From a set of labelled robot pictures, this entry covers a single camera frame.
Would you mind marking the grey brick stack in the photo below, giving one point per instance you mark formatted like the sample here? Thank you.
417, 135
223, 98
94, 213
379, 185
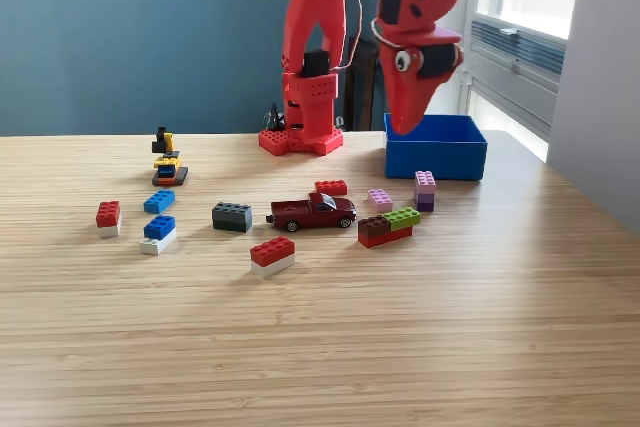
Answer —
231, 217

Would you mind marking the blue white brick stack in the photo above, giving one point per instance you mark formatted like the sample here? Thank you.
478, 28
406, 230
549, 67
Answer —
160, 228

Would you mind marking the small red white brick stack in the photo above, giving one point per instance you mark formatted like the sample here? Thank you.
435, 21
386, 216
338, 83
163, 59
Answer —
107, 214

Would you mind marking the pink purple brick stack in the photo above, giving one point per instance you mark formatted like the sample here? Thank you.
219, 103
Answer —
425, 192

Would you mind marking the flat red brick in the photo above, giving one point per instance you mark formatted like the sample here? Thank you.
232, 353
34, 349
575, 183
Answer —
331, 187

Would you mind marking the grey slatted window vent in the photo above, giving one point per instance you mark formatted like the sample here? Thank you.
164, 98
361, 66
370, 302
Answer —
525, 49

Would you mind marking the long red white brick stack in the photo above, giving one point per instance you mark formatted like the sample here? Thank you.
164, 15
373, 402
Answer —
272, 254

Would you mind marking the brown green red brick stack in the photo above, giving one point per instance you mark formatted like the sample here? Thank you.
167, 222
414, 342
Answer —
385, 234

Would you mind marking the dark red toy pickup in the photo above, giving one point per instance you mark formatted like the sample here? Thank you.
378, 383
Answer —
310, 216

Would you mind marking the single blue brick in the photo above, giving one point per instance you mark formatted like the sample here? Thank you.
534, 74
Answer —
159, 202

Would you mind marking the blue plastic bin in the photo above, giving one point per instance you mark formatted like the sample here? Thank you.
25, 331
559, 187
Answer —
435, 162

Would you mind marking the dark folded chair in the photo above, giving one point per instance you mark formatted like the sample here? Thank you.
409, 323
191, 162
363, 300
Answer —
362, 97

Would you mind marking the yellow toy digger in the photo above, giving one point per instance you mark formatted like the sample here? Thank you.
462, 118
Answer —
170, 174

